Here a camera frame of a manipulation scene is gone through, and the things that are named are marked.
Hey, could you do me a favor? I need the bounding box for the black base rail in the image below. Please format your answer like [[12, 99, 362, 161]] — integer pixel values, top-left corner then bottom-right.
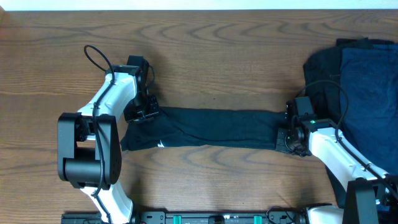
[[60, 203, 312, 224]]

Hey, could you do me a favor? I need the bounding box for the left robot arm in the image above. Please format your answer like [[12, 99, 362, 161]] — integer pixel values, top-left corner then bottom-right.
[[57, 62, 159, 223]]

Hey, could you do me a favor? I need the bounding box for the dark teal t-shirt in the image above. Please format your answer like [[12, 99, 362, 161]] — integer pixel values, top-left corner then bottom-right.
[[121, 107, 287, 151]]

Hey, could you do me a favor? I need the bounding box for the blue garment in pile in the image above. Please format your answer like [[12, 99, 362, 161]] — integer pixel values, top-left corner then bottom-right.
[[340, 44, 397, 175]]

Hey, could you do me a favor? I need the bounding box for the black garment in pile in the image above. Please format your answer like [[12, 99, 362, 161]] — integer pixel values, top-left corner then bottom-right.
[[303, 37, 396, 206]]

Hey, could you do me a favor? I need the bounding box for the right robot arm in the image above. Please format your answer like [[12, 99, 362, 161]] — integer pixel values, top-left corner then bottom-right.
[[275, 119, 397, 223]]

